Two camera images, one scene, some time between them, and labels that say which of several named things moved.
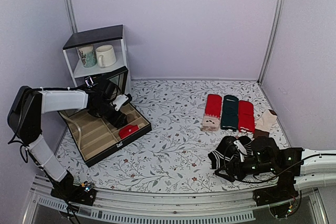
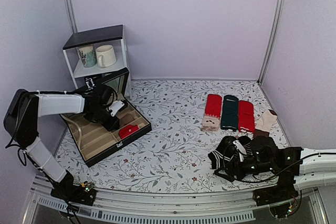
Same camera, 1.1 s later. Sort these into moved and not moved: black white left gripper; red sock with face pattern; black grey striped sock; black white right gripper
Moved: black white left gripper
Not moved: black white right gripper; black grey striped sock; red sock with face pattern
